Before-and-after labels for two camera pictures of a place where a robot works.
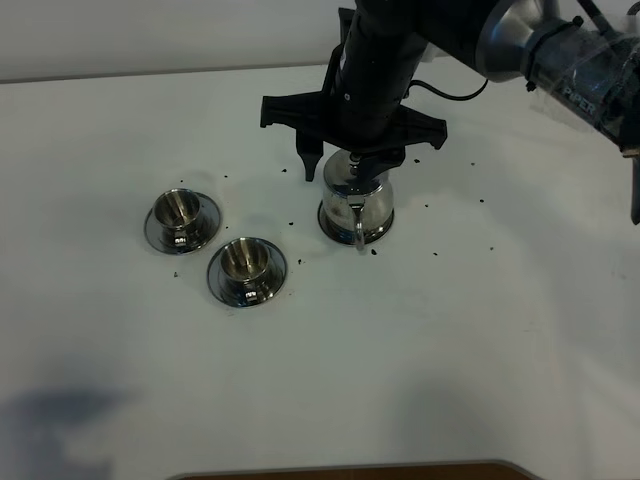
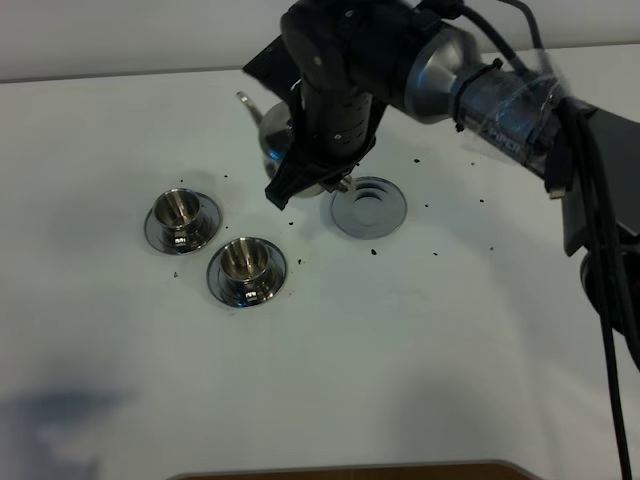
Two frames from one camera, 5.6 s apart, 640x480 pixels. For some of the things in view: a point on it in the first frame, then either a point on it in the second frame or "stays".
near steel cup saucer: [279, 270] stays
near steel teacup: [244, 265] stays
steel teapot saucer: [348, 236] → [374, 209]
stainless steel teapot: [354, 208] → [275, 126]
